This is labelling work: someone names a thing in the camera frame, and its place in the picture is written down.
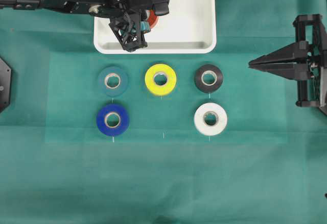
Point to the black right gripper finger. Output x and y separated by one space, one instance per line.
293 52
291 71

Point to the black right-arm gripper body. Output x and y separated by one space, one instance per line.
312 92

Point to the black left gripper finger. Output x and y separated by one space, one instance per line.
130 30

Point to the red tape roll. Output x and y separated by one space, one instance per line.
152 19

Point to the teal green tape roll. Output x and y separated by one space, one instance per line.
113 81

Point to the yellow tape roll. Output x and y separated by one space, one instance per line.
160 79

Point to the white plastic tray case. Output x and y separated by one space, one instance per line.
189 28

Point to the black tape roll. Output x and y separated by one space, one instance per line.
208 78

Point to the blue tape roll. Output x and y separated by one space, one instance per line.
112 120

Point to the white tape roll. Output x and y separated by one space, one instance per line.
210 119

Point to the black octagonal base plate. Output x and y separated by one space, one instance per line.
5 84

